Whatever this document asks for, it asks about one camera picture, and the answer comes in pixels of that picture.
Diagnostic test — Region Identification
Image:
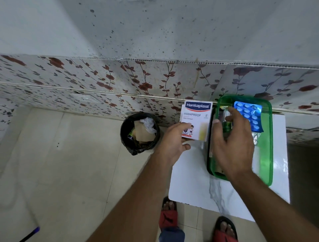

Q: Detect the person's left hand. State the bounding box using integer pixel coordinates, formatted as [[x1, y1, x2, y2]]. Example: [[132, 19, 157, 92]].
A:
[[154, 122, 194, 166]]

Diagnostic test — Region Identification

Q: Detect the white gauze roll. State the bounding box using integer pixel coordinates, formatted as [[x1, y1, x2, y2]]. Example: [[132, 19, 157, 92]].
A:
[[252, 146, 261, 175]]

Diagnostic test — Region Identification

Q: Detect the person's left forearm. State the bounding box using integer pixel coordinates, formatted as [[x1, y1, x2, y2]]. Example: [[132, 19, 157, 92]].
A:
[[87, 159, 175, 242]]

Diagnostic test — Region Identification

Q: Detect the red left sandal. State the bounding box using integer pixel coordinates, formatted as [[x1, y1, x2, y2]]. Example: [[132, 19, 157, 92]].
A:
[[159, 197, 179, 230]]

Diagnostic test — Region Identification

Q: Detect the red sandal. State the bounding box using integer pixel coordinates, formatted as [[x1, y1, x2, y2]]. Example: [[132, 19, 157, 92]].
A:
[[159, 197, 179, 230], [212, 216, 239, 242]]

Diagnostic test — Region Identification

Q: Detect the person's right forearm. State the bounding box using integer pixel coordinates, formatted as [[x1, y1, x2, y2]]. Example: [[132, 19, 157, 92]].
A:
[[229, 169, 319, 242]]

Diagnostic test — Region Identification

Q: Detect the silver blister pack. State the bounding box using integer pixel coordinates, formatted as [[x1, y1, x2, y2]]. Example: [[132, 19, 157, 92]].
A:
[[250, 131, 261, 146]]

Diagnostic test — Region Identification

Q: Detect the person's right hand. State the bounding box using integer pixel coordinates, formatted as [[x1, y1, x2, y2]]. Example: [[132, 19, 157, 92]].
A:
[[211, 106, 255, 181]]

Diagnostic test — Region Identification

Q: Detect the large blue blister pack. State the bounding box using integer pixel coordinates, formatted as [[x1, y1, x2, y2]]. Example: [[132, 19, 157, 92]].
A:
[[233, 101, 264, 133]]

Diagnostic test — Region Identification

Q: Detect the brown cardboard sheet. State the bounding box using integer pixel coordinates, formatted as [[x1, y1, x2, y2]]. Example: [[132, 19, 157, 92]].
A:
[[134, 120, 156, 143]]

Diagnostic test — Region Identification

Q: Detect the black stick blue tip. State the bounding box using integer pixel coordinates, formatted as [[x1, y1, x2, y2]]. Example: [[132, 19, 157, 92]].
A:
[[19, 226, 40, 242]]

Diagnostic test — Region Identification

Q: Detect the green plastic basket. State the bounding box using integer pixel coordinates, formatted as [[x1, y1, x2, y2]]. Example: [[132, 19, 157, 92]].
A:
[[207, 94, 274, 187]]

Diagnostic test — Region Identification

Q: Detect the crumpled white plastic bag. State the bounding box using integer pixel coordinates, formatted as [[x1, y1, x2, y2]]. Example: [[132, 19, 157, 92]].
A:
[[139, 117, 157, 134]]

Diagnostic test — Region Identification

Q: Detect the person's left leg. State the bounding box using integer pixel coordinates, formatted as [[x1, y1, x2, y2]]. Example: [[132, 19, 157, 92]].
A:
[[158, 226, 185, 242]]

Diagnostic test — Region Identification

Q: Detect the red right sandal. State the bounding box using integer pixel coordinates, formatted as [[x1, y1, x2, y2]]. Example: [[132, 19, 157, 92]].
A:
[[212, 216, 239, 242]]

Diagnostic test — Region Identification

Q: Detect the white plaster box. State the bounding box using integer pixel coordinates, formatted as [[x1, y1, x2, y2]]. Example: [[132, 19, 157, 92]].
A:
[[180, 100, 213, 142]]

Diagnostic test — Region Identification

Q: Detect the black trash bin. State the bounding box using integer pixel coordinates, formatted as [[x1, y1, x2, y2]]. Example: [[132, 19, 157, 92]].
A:
[[120, 112, 161, 156]]

